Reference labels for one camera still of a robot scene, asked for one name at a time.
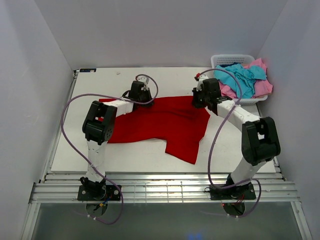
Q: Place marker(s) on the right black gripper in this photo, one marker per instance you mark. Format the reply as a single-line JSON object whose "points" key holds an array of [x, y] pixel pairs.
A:
{"points": [[198, 100]]}

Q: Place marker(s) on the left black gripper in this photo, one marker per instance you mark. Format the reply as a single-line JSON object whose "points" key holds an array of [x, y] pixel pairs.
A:
{"points": [[144, 99]]}

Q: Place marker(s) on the red t shirt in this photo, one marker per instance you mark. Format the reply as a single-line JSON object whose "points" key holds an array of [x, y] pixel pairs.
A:
{"points": [[172, 119]]}

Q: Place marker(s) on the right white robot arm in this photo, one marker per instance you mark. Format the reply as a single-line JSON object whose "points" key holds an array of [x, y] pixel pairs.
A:
{"points": [[259, 138]]}

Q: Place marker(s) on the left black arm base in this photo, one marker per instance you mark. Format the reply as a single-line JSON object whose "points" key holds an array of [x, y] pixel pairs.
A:
{"points": [[100, 193]]}

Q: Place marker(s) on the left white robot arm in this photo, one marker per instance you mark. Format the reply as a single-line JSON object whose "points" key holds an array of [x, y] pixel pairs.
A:
{"points": [[98, 128]]}

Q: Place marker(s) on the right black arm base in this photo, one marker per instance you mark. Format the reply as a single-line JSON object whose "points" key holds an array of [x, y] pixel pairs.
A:
{"points": [[244, 192]]}

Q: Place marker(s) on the white plastic basket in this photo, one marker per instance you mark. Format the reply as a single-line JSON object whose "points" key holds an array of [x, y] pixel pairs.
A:
{"points": [[244, 59]]}

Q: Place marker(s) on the turquoise t shirt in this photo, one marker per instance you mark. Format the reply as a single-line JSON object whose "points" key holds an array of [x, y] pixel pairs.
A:
{"points": [[239, 79]]}

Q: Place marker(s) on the pink t shirt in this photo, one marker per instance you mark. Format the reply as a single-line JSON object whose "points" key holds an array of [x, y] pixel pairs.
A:
{"points": [[262, 87]]}

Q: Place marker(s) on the blue white label sticker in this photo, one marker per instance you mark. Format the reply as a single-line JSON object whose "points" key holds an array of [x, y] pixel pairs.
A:
{"points": [[87, 70]]}

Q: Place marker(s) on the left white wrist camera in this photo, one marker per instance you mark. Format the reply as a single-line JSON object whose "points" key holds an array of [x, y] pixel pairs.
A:
{"points": [[142, 78]]}

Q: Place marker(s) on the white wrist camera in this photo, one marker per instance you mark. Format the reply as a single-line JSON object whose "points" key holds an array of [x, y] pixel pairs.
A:
{"points": [[142, 78], [199, 81]]}

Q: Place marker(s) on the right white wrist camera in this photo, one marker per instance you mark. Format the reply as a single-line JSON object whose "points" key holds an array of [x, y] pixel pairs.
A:
{"points": [[199, 81]]}

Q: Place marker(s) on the aluminium frame rails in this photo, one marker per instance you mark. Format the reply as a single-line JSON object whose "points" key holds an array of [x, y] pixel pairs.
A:
{"points": [[163, 197]]}

